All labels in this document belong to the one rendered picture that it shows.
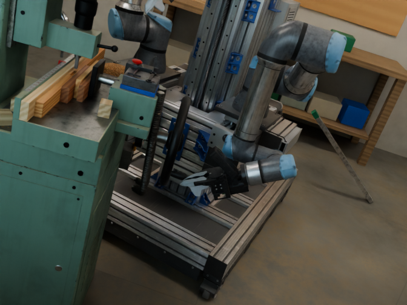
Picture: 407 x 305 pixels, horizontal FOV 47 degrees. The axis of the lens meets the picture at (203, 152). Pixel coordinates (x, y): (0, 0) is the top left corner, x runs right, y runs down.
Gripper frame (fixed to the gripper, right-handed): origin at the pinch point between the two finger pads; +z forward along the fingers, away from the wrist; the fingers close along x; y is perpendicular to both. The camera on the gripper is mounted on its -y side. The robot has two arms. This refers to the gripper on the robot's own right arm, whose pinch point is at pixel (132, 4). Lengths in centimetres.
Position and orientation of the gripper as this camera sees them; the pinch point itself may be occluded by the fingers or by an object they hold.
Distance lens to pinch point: 145.4
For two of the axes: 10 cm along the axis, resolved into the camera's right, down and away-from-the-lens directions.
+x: -5.3, -5.1, 6.8
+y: 5.0, 4.6, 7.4
